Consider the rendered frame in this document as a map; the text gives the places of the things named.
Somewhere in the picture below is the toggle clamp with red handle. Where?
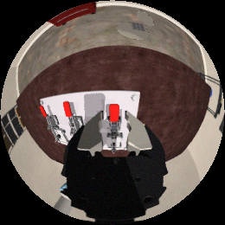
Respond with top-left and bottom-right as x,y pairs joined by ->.
106,104 -> 121,153
40,106 -> 61,142
63,101 -> 84,136

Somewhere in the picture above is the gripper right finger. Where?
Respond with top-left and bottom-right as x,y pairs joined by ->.
125,111 -> 168,176

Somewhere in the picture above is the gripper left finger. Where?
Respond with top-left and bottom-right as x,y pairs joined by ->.
61,110 -> 104,177

